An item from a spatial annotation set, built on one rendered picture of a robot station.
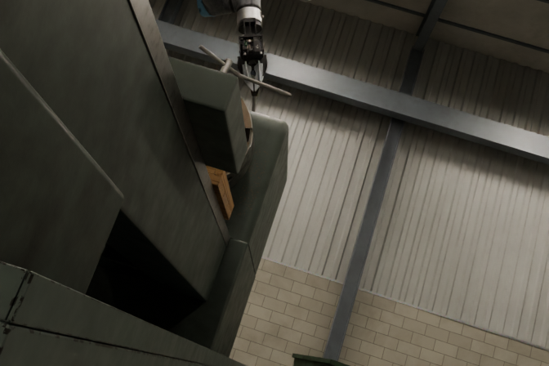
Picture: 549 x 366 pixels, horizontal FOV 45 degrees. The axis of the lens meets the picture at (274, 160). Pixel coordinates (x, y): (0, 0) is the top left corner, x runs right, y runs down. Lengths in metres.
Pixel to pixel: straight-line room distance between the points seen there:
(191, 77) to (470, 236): 11.65
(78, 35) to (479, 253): 12.01
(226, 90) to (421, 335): 11.11
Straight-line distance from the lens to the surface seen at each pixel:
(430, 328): 11.98
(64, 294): 0.33
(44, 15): 0.53
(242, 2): 2.06
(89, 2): 0.59
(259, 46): 1.96
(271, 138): 1.89
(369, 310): 11.79
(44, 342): 0.34
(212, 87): 0.94
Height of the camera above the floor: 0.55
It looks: 17 degrees up
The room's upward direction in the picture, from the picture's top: 19 degrees clockwise
